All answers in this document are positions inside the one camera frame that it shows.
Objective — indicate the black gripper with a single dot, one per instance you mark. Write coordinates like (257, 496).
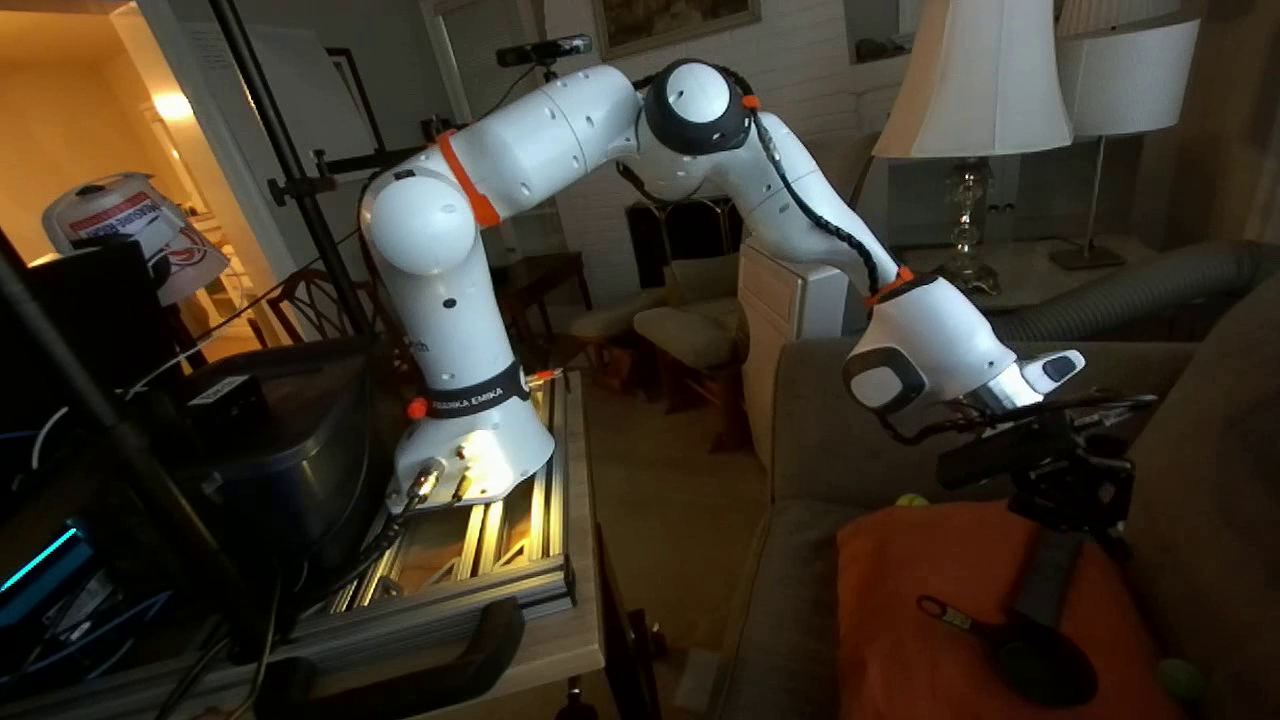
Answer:
(1081, 481)

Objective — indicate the black stand pole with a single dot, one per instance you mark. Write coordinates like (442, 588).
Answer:
(285, 173)

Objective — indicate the beige chair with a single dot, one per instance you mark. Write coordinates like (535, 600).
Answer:
(682, 332)

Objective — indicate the wooden robot cart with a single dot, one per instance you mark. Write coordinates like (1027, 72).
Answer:
(535, 533)

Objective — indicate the small white table lamp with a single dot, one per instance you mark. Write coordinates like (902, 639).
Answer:
(1126, 72)

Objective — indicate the framed wall picture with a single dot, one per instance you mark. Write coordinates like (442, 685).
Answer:
(672, 16)

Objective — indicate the large white table lamp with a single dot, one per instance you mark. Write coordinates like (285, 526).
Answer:
(975, 82)

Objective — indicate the grey fabric sofa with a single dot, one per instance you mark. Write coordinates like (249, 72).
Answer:
(826, 424)

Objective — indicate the black camera on stand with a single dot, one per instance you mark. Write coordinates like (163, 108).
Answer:
(543, 50)

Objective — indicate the white sign with red print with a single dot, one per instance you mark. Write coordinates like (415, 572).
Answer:
(133, 222)

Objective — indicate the laptop with lit screen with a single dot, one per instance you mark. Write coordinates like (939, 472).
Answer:
(34, 562)

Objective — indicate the yellow tennis ball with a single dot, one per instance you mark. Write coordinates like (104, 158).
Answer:
(912, 500)

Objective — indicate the black monitor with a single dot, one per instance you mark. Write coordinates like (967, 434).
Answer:
(93, 320)

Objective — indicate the thick dark pole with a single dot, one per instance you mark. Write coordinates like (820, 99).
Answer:
(120, 443)

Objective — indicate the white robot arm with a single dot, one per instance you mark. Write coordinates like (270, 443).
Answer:
(442, 295)

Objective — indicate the black equipment case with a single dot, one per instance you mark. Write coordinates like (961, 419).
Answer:
(295, 443)

